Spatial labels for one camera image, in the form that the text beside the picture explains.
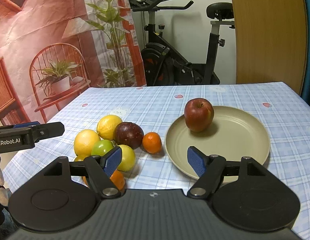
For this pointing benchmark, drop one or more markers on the orange tangerine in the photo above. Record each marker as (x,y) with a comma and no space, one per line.
(118,179)
(152,143)

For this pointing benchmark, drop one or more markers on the yellow lemon left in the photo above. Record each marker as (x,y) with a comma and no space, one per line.
(84,142)

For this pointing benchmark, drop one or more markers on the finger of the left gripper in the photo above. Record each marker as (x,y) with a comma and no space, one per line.
(43,131)

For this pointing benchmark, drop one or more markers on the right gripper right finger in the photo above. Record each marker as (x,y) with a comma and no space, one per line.
(211,171)

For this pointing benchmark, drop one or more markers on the yellow-green fruit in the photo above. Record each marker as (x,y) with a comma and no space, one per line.
(128,158)

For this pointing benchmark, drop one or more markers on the beige round plate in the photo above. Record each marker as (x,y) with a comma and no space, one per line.
(233,134)

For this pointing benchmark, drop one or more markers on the small yellow fruit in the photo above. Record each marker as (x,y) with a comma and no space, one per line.
(81,157)

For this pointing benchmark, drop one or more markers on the green apple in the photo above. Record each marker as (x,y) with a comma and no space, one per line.
(102,147)

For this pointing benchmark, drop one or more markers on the red apple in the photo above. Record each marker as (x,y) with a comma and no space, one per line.
(199,114)

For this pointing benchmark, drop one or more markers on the yellow lemon rear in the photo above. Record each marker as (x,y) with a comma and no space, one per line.
(106,126)

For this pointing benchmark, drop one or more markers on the wooden cabinet panel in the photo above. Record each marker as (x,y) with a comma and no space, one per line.
(271,41)

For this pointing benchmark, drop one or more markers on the dark red plum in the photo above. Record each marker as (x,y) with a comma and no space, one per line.
(128,133)

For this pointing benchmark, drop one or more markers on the yellow lemon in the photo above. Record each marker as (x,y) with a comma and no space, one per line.
(84,142)
(106,126)

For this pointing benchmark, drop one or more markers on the black exercise bike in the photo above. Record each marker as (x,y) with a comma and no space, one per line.
(163,64)

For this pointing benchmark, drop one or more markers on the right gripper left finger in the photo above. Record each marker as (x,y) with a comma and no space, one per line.
(98,171)

